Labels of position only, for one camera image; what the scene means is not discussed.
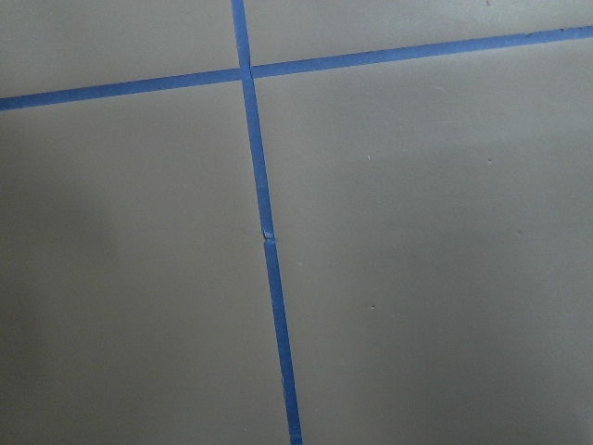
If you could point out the blue tape line lengthwise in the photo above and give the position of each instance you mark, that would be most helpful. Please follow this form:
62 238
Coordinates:
266 223

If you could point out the blue tape line crosswise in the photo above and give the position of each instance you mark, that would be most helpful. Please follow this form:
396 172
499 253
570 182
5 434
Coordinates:
276 69

